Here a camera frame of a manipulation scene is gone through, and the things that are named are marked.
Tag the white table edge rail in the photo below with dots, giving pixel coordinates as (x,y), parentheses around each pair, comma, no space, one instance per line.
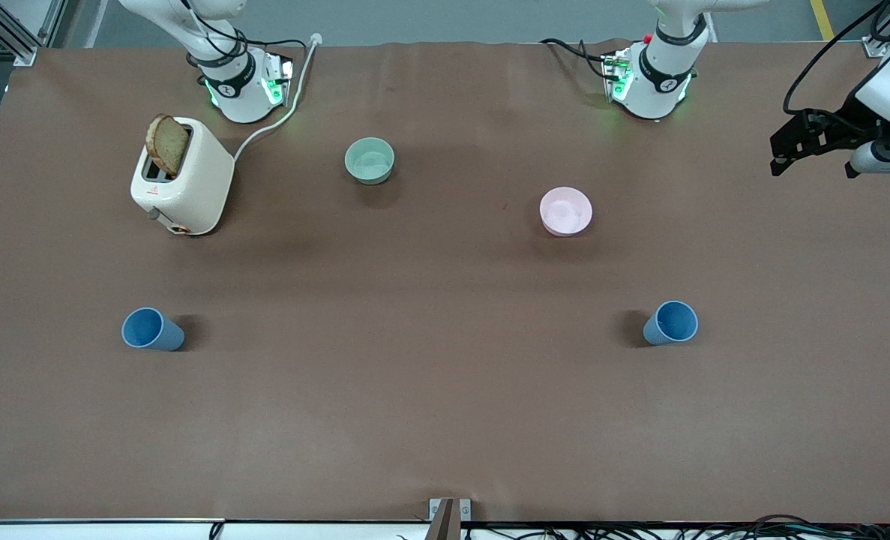
(115,531)

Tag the brown table cover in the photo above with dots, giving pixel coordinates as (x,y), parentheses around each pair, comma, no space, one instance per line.
(444,390)

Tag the pink bowl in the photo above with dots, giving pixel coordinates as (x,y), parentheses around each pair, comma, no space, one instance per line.
(565,211)

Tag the cream white toaster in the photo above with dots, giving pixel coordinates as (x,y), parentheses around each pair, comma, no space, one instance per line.
(199,184)

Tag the grey metal bracket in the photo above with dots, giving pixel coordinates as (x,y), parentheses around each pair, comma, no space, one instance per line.
(449,517)

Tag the left arm base control box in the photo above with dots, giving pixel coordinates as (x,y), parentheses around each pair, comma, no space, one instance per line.
(617,75)

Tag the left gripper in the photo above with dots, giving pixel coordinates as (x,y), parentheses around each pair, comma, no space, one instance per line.
(852,119)

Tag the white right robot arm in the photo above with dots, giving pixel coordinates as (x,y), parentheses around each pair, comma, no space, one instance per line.
(238,90)

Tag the brown bread slice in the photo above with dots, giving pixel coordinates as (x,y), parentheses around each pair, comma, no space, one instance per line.
(167,146)

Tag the right arm base control box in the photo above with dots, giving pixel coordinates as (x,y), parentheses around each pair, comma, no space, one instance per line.
(277,79)

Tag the green bowl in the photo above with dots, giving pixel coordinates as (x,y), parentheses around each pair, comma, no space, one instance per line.
(370,160)

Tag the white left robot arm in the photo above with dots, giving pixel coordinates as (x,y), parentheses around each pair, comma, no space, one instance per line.
(658,75)

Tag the blue plastic cup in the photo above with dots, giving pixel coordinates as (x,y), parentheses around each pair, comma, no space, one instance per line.
(675,321)
(143,328)

